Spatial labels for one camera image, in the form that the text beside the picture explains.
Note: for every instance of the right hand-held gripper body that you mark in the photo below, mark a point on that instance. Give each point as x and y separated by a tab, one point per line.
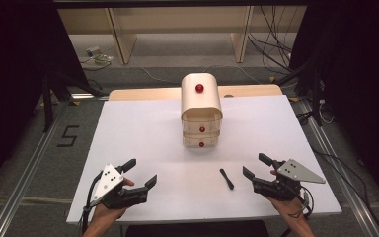
296	173

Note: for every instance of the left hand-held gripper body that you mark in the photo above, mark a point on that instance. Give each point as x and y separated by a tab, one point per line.
107	184

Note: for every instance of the black stick tool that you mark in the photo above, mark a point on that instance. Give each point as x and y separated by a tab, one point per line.
227	179

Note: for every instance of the cream arched drawer cabinet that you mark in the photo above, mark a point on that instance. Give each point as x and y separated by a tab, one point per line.
199	98

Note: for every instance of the person's left hand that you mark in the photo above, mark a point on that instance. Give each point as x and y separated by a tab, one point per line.
107	214

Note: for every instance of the person's right hand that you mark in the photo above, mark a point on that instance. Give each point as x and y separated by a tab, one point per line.
284	205

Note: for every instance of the white board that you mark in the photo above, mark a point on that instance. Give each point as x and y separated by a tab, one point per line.
138	131

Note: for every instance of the light wooden table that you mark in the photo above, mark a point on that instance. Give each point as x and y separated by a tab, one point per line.
144	94

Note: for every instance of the black tripod stand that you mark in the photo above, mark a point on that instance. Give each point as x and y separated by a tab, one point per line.
47	102
316	98

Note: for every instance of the dark curtain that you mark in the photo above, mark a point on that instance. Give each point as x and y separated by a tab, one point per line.
365	82
13	82

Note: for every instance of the metal floor rail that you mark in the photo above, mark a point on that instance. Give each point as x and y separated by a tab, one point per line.
23	184
342	177

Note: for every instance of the light wooden furniture frame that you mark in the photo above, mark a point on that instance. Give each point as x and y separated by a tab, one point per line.
125	39

